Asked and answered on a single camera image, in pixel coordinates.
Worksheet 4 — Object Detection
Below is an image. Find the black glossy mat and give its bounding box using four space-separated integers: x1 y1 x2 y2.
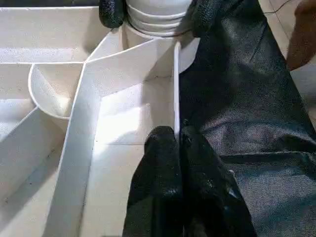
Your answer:
177 0 316 237

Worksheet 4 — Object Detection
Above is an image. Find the white plastic table leg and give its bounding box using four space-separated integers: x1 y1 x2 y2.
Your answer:
125 0 193 38

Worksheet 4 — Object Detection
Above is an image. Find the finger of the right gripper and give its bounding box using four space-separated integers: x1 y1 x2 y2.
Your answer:
98 0 128 28
177 0 238 38

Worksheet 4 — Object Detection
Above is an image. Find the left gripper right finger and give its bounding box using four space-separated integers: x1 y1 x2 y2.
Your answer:
181 125 257 237

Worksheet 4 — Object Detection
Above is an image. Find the thin dark floor cable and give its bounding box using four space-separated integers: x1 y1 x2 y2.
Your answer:
265 0 293 15

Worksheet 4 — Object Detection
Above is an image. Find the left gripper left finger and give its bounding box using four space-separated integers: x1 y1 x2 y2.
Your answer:
122 125 184 237

